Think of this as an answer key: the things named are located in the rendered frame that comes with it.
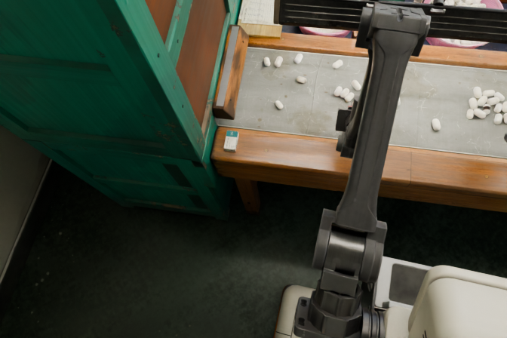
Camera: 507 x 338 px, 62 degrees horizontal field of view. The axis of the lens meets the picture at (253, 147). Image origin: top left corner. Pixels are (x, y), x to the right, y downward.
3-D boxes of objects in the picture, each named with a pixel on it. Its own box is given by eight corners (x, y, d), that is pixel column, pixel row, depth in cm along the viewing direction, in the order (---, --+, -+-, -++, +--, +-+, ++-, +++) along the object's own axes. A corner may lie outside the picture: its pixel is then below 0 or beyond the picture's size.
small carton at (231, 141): (235, 152, 127) (235, 149, 125) (224, 150, 127) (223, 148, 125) (238, 133, 129) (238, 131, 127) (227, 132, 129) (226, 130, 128)
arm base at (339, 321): (292, 335, 67) (369, 354, 65) (301, 292, 65) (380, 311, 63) (297, 302, 75) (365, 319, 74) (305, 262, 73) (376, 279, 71)
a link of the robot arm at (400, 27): (370, -17, 60) (443, -8, 59) (364, 5, 74) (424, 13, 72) (309, 276, 66) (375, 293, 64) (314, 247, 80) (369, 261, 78)
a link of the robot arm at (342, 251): (317, 296, 67) (351, 305, 66) (330, 239, 64) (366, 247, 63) (321, 266, 75) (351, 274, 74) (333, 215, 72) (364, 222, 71)
